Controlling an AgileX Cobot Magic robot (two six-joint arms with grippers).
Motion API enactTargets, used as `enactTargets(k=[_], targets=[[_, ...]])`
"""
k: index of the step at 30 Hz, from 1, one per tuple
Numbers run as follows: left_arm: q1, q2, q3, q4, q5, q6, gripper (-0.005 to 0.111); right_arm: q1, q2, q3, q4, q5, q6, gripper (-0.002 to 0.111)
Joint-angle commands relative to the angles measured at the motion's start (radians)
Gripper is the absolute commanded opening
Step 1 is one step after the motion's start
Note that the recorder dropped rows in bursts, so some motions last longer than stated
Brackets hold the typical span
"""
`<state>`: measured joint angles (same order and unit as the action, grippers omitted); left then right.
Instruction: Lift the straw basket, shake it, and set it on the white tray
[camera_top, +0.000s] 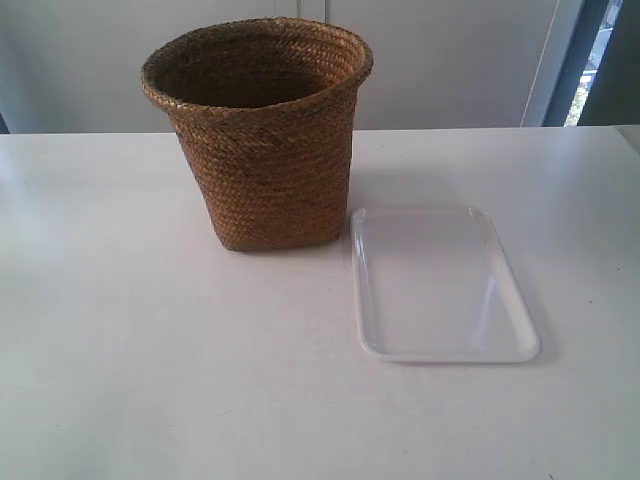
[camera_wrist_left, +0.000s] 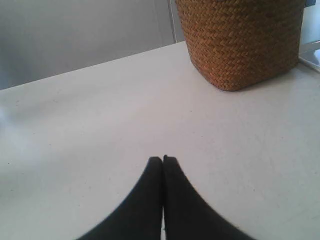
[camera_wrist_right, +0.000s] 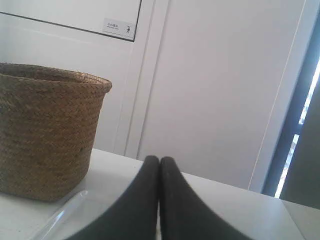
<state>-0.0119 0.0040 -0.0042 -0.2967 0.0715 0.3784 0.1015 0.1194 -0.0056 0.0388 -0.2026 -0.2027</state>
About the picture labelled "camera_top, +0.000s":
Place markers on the brown woven wicker basket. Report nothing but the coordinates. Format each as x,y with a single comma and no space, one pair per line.
264,110

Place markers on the white rectangular plastic tray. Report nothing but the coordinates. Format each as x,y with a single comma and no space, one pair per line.
434,286

